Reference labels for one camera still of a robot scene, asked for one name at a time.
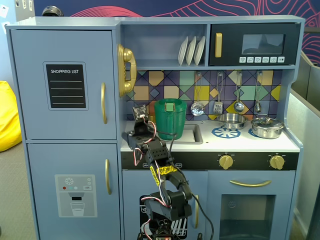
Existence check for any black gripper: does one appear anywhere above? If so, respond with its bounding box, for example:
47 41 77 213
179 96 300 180
133 118 157 141

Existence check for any blue under-sink cabinet door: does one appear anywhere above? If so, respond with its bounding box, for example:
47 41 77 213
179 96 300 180
121 169 209 240

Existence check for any blue toy kitchen cabinet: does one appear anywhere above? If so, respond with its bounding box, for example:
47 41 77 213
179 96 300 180
5 15 306 240

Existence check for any blue oven door with window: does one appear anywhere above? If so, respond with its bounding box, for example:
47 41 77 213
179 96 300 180
206 170 297 240

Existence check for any blue lower fridge door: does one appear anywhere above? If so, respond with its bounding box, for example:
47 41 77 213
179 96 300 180
26 142 121 240

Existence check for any blue fridge door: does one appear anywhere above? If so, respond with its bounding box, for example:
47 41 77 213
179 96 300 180
9 29 118 141
26 142 121 240

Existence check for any blue upper fridge door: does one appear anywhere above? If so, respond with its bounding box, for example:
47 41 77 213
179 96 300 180
9 29 118 141

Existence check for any black microwave door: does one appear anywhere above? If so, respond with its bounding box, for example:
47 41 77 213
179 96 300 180
208 23 302 67

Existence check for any green plastic bucket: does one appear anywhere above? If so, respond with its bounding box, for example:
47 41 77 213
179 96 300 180
153 98 188 141

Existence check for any grey toy sink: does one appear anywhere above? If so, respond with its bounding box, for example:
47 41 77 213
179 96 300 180
183 123 204 145

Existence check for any steel skimmer spoon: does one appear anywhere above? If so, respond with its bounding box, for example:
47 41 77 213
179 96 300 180
190 72 205 117

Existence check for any gold toy telephone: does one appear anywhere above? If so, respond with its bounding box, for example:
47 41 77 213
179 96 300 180
117 44 138 98

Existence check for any steel slotted spatula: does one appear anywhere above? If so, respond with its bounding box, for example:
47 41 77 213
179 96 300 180
213 72 224 114

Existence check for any white toy plate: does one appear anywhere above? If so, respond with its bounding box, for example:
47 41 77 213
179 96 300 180
185 36 197 67
193 36 206 66
177 36 189 67

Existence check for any black shopping list board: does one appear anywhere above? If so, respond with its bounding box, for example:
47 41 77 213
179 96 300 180
42 61 89 111

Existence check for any steel frying pan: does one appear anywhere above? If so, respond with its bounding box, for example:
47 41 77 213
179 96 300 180
201 113 249 131

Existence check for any gold stove knob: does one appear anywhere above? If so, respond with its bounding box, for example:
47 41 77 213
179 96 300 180
218 154 235 171
269 154 285 171

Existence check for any grey water dispenser decal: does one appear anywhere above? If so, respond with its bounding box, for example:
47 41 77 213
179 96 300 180
54 174 98 218

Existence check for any steel ladle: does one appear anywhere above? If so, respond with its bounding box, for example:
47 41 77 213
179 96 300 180
233 71 245 113

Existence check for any steel serving spoon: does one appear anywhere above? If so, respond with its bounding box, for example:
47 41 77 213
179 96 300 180
254 71 263 113

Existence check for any steel cooking pot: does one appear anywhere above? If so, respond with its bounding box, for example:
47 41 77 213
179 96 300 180
251 123 285 139

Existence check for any steel pot lid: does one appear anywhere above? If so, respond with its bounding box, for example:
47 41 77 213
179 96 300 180
250 114 285 130

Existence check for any yellow bean bag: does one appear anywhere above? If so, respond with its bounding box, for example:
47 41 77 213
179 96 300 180
0 80 23 153

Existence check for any black round helmet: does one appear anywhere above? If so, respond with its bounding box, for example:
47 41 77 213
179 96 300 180
41 6 63 18

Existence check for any red white servo cable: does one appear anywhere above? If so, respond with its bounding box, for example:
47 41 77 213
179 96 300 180
140 159 174 208
133 147 144 167
139 114 159 145

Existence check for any black wrist camera board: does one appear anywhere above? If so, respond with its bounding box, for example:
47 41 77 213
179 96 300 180
131 104 149 121

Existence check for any gold upper fridge door handle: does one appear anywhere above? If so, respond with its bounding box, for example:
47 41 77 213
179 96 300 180
100 82 108 125

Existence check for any gold fridge door handle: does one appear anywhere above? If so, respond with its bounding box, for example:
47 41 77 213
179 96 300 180
104 158 112 196
100 82 108 125

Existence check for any gold lower fridge door handle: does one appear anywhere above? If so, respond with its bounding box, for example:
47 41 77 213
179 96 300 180
104 158 112 196

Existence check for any gold microwave handle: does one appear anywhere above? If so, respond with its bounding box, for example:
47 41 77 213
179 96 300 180
215 32 223 59

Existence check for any long black cable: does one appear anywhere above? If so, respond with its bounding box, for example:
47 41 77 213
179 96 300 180
157 129 215 240

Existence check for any gold oven door handle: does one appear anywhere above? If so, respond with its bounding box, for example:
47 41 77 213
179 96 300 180
229 179 272 188

